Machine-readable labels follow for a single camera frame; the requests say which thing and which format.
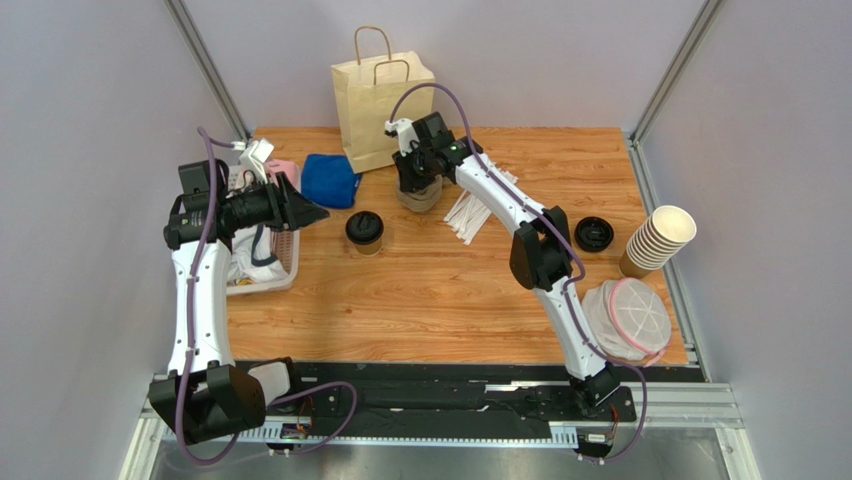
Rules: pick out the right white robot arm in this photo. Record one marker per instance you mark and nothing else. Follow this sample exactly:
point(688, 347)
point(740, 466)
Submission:
point(541, 257)

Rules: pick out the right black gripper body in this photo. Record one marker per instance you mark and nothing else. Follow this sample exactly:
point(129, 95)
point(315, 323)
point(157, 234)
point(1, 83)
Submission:
point(418, 180)

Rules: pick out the brown paper bag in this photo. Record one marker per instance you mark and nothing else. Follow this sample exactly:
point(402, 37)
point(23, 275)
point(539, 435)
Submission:
point(366, 91)

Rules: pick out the white plastic basket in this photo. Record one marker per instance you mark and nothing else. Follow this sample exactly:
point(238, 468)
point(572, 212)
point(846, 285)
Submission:
point(286, 245)

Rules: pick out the brown paper coffee cup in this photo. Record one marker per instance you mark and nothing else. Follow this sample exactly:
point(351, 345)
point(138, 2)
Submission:
point(369, 249)

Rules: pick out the pink cloth bag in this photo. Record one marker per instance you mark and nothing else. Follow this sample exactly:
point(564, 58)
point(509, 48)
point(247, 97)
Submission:
point(288, 168)

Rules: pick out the white crumpled cloth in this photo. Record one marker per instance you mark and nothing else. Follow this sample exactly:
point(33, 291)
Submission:
point(253, 257)

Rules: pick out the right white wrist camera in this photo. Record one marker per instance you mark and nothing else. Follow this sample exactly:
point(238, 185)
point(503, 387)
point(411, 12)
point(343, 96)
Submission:
point(403, 130)

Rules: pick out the grey pulp cup carrier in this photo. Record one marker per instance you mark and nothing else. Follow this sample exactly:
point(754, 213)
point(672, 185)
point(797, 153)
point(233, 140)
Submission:
point(422, 200)

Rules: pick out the blue folded cloth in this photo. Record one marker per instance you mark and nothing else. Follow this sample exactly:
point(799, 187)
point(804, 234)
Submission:
point(330, 181)

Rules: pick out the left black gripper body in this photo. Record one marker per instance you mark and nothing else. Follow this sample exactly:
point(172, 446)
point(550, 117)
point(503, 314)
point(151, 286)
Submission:
point(262, 207)

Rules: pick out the black plastic cup lid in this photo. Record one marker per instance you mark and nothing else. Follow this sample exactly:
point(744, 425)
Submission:
point(364, 228)

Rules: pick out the stack of paper cups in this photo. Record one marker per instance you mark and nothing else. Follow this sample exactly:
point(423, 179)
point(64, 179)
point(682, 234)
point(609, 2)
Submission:
point(663, 234)

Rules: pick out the bundle of white wrapped straws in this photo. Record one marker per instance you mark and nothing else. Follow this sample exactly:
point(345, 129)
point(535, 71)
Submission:
point(476, 210)

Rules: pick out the spare black cup lid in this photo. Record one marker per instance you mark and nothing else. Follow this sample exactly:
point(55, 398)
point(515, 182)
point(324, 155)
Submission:
point(593, 234)

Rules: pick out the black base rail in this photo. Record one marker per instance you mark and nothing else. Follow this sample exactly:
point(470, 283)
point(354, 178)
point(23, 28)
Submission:
point(442, 402)

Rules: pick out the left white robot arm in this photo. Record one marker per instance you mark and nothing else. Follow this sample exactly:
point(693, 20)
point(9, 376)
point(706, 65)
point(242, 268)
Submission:
point(205, 395)

